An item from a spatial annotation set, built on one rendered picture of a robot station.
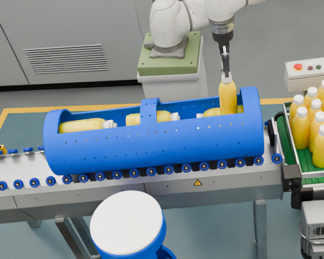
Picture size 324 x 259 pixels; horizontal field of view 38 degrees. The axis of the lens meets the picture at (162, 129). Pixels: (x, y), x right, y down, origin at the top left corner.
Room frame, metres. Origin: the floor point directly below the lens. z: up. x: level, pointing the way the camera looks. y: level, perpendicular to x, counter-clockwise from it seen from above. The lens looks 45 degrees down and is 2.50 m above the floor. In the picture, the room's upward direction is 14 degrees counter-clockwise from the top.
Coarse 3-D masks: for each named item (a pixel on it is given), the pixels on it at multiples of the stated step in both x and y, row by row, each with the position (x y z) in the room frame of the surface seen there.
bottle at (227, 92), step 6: (222, 84) 1.38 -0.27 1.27; (228, 84) 1.37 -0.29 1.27; (234, 84) 1.37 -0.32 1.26; (222, 90) 1.36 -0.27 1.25; (228, 90) 1.35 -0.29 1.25; (234, 90) 1.36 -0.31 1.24; (222, 96) 1.36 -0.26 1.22; (228, 96) 1.35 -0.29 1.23; (234, 96) 1.35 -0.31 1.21; (222, 102) 1.36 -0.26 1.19; (228, 102) 1.35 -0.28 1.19; (234, 102) 1.35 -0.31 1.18; (222, 108) 1.37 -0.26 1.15; (228, 108) 1.35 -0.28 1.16; (234, 108) 1.35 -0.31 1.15; (222, 114) 1.37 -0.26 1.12; (228, 114) 1.35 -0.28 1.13
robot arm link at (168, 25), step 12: (156, 0) 2.02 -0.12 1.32; (168, 0) 1.99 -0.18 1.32; (156, 12) 1.95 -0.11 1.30; (168, 12) 1.93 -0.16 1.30; (180, 12) 1.95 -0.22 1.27; (156, 24) 1.94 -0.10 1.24; (168, 24) 1.92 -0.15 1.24; (180, 24) 1.92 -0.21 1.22; (156, 36) 1.94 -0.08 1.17; (168, 36) 1.91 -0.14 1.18; (180, 36) 1.93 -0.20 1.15
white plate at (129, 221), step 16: (128, 192) 1.15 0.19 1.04; (112, 208) 1.10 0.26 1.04; (128, 208) 1.08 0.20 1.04; (144, 208) 1.06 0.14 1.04; (96, 224) 1.04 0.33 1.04; (112, 224) 1.02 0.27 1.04; (128, 224) 1.01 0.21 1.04; (144, 224) 0.99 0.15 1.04; (160, 224) 0.98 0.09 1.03; (96, 240) 0.97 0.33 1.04; (112, 240) 0.95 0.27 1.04; (128, 240) 0.94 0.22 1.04; (144, 240) 0.92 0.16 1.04
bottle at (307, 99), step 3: (306, 96) 1.39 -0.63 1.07; (309, 96) 1.38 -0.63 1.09; (312, 96) 1.37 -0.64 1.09; (315, 96) 1.37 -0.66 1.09; (318, 96) 1.38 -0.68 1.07; (303, 99) 1.40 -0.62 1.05; (306, 99) 1.38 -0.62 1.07; (309, 99) 1.37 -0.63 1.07; (312, 99) 1.37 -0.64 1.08; (306, 102) 1.37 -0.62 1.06; (309, 102) 1.36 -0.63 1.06; (306, 105) 1.37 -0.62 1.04; (309, 105) 1.36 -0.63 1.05
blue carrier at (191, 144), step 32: (256, 96) 1.30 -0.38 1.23; (128, 128) 1.32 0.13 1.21; (160, 128) 1.29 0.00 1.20; (192, 128) 1.26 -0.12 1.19; (224, 128) 1.23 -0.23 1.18; (256, 128) 1.20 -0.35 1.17; (64, 160) 1.32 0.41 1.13; (96, 160) 1.29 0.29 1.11; (128, 160) 1.27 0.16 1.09; (160, 160) 1.24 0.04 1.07; (192, 160) 1.23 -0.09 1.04
